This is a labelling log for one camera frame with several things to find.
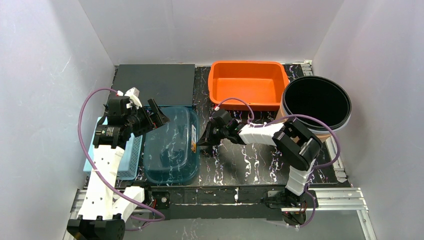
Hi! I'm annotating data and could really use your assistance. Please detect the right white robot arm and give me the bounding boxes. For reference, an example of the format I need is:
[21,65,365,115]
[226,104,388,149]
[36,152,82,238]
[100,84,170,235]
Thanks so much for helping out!
[196,109,323,198]

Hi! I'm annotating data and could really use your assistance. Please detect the aluminium frame rail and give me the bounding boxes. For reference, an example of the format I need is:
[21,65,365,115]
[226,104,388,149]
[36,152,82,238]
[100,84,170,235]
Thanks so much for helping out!
[61,61,379,240]

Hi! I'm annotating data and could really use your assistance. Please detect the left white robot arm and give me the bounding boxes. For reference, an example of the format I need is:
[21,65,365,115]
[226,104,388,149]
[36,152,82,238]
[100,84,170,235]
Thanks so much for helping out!
[66,95,170,240]

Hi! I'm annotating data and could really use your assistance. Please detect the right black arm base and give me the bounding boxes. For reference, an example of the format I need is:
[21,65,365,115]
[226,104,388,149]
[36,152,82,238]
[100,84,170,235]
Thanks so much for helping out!
[260,188,319,228]

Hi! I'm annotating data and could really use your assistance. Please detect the dark teal transparent container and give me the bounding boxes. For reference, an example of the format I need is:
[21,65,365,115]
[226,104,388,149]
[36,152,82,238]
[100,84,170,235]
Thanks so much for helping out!
[142,106,200,185]

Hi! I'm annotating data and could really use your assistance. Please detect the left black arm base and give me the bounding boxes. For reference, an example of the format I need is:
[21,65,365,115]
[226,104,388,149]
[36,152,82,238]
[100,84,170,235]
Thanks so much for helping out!
[126,180,170,231]

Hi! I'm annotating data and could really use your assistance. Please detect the tan bucket with black liner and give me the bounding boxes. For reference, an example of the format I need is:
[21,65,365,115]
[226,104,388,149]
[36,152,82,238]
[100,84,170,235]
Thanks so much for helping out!
[273,75,352,132]

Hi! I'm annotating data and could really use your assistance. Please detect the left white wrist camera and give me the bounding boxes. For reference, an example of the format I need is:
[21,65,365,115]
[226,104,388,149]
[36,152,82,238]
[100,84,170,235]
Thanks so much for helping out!
[116,87,143,110]

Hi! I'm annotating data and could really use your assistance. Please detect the dark blue network switch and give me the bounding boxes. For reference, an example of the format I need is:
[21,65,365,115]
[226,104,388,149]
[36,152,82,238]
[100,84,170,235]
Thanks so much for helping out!
[112,64,195,107]

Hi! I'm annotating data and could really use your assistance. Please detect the light blue perforated basket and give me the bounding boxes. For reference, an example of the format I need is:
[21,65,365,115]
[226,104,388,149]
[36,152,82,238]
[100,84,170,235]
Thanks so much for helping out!
[83,131,143,181]

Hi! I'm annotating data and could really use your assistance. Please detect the orange plastic tray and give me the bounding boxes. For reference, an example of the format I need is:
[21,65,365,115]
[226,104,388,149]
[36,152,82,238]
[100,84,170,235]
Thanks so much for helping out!
[207,60,290,111]

